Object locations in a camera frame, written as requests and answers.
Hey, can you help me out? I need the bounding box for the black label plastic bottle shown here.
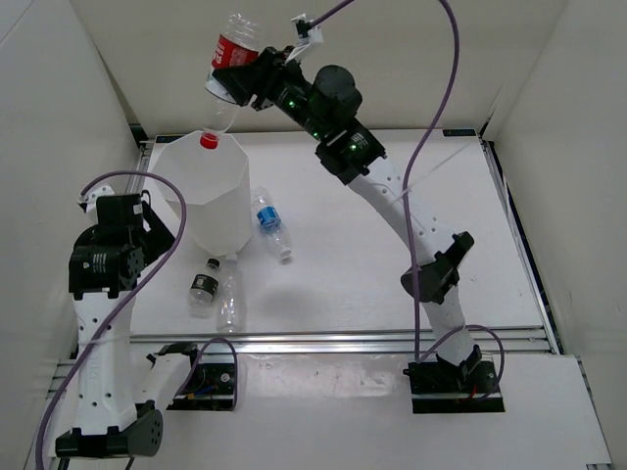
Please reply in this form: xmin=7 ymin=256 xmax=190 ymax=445
xmin=188 ymin=258 xmax=220 ymax=317

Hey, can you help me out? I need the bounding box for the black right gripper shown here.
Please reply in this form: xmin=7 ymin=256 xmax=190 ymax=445
xmin=216 ymin=47 xmax=330 ymax=143

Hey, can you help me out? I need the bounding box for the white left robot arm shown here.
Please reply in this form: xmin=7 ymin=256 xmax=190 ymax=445
xmin=55 ymin=182 xmax=206 ymax=459

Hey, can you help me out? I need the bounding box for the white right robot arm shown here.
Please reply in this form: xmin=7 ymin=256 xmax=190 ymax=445
xmin=253 ymin=47 xmax=481 ymax=392

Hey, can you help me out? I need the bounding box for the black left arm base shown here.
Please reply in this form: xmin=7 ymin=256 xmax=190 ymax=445
xmin=168 ymin=337 xmax=239 ymax=412

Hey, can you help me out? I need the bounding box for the aluminium frame rail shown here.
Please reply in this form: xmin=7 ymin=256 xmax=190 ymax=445
xmin=48 ymin=131 xmax=559 ymax=470

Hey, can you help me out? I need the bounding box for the blue label plastic bottle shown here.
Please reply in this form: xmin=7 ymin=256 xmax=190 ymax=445
xmin=251 ymin=187 xmax=292 ymax=260

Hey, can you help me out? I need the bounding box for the red label plastic bottle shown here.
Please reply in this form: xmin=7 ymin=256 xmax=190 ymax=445
xmin=200 ymin=13 xmax=262 ymax=150

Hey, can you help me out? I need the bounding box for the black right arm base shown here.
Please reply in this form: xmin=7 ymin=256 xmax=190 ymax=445
xmin=403 ymin=360 xmax=506 ymax=414

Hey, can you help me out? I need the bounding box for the white octagonal bin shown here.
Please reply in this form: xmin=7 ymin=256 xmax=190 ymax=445
xmin=153 ymin=131 xmax=252 ymax=256

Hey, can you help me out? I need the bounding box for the clear unlabeled plastic bottle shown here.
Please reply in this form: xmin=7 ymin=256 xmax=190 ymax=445
xmin=217 ymin=254 xmax=244 ymax=334

